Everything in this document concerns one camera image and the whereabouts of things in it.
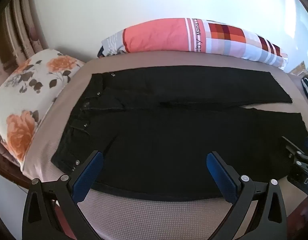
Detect brown wooden furniture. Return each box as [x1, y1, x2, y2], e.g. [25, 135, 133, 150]
[289, 61, 308, 77]

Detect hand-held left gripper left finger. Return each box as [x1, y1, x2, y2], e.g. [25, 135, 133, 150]
[22, 150, 104, 240]

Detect black pants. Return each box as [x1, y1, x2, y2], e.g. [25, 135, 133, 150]
[51, 65, 308, 202]

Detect pink plaid pillow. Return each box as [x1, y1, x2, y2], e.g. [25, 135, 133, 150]
[98, 18, 289, 70]

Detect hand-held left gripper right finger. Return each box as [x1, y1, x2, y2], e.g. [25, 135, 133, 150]
[206, 151, 288, 240]

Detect white floral pillow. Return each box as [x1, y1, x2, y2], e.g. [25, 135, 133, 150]
[0, 49, 85, 174]

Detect dark wooden bed frame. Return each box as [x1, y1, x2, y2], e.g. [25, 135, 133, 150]
[0, 149, 31, 189]

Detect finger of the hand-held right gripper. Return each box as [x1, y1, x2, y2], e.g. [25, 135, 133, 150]
[281, 136, 308, 173]

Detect beige bed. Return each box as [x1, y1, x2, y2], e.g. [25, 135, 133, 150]
[21, 51, 308, 240]

